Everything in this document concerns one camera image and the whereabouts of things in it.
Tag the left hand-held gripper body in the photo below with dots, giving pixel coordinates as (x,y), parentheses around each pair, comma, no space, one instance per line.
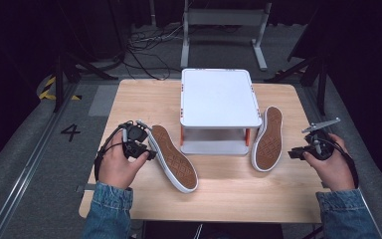
(134,136)

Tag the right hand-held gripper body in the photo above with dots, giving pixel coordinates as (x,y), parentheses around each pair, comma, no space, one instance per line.
(321,147)

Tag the black canvas sneaker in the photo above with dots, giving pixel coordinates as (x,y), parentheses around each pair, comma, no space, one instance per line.
(174,161)
(269,139)

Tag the white two-tier shoe rack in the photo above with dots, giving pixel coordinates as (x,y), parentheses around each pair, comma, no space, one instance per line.
(219,98)

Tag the person's right hand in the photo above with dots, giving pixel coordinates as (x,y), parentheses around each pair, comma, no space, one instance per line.
(335,169)

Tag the person's left hand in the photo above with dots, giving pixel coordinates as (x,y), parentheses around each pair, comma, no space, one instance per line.
(117,167)

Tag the dark clothing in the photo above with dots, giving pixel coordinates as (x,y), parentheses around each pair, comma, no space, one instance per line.
(238,231)

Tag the yellow black striped tape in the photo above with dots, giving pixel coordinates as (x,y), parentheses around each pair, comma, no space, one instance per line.
(48,88)

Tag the grey metal stand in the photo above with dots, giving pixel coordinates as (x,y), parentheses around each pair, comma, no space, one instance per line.
(224,16)

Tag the metal floor rail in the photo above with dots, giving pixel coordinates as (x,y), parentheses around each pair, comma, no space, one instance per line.
(30,166)

